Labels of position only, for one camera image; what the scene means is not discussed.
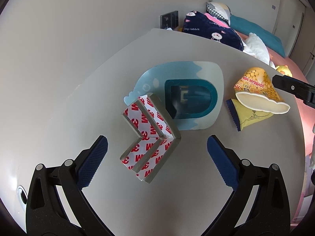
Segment blue whale blister package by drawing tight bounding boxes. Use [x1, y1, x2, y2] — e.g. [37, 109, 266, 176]
[124, 61, 224, 131]

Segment yellow soybean milk bag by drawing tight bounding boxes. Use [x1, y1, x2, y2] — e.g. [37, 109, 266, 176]
[234, 67, 290, 114]

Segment white goose plush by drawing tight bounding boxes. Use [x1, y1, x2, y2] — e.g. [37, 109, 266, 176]
[243, 32, 275, 69]

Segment small yellow snack packet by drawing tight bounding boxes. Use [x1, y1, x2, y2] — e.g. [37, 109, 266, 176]
[226, 99, 273, 132]

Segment grey corner guard with tape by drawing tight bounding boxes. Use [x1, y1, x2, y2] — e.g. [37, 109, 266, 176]
[120, 93, 181, 183]

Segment black wall socket panel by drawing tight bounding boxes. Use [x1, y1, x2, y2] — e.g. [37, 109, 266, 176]
[160, 11, 179, 30]

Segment yellow chick plush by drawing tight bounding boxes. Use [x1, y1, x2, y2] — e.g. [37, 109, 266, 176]
[275, 65, 293, 77]

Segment teal pillow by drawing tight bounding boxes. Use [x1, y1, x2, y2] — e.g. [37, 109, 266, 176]
[230, 15, 286, 58]

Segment navy rabbit blanket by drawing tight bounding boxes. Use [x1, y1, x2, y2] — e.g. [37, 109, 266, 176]
[182, 11, 244, 51]

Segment pink clothing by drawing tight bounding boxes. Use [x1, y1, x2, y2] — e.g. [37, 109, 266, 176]
[205, 13, 230, 28]

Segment checkered patchwork pillow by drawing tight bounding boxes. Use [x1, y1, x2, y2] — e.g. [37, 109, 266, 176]
[206, 1, 231, 25]

